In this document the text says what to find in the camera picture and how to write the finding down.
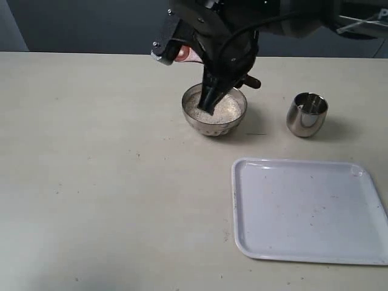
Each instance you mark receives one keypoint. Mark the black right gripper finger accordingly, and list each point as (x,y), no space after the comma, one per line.
(217,91)

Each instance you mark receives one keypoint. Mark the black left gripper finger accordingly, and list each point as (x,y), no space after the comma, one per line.
(207,80)

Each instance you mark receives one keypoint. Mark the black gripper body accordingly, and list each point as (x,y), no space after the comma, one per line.
(225,34)

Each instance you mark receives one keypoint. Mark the steel bowl of rice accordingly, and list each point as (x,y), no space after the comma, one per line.
(227,115)

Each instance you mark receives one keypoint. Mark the dark red wooden spoon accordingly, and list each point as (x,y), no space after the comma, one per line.
(187,54)

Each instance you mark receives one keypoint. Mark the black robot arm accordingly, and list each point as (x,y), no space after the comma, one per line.
(349,19)

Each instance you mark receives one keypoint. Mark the small steel cup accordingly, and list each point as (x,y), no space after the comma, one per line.
(306,114)

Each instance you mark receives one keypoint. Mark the white plastic tray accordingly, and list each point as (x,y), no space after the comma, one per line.
(308,211)

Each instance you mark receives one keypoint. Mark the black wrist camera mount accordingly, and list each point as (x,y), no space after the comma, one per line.
(175,40)

